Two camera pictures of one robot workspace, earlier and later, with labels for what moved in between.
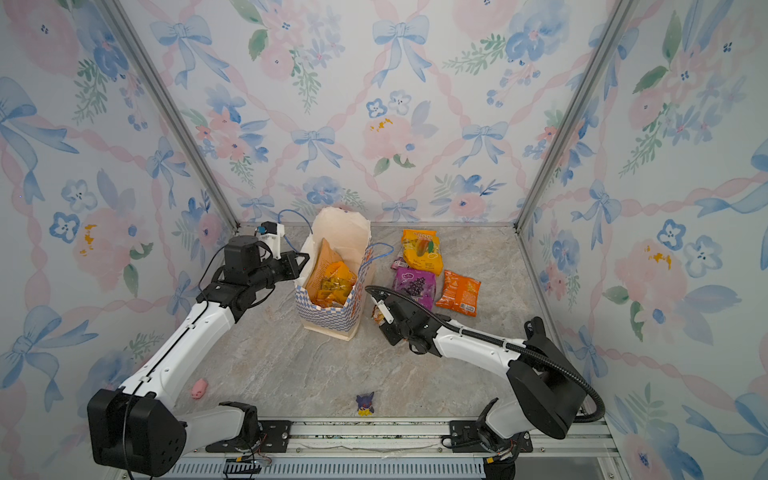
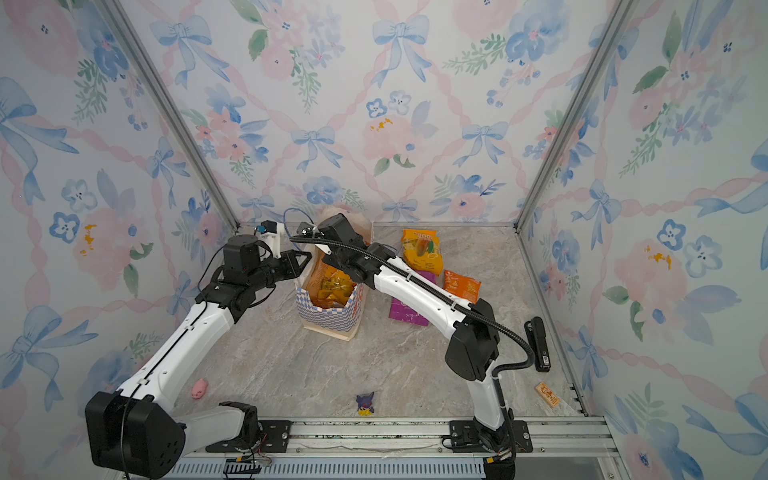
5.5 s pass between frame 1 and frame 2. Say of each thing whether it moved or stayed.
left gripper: stayed
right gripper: moved
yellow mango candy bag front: stayed
